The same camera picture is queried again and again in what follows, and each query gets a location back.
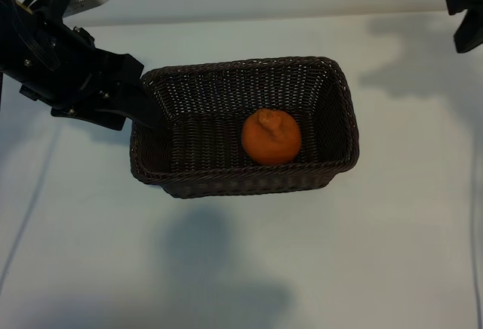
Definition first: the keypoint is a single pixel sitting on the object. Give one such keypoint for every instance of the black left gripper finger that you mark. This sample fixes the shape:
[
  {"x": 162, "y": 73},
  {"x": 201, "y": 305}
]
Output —
[
  {"x": 98, "y": 117},
  {"x": 136, "y": 102}
]

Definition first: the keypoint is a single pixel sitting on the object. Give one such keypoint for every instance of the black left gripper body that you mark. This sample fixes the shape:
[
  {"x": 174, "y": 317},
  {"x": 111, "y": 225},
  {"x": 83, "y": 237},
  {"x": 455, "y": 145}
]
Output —
[{"x": 68, "y": 68}]

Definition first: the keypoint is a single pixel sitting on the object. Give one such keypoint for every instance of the dark brown wicker basket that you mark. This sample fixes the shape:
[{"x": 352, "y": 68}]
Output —
[{"x": 207, "y": 144}]

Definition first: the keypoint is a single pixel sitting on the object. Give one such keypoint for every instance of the orange fruit with knobbly top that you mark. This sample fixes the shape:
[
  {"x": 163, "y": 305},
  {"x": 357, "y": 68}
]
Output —
[{"x": 271, "y": 144}]

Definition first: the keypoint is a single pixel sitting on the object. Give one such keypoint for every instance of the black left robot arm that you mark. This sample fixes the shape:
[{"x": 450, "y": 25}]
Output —
[{"x": 9, "y": 23}]

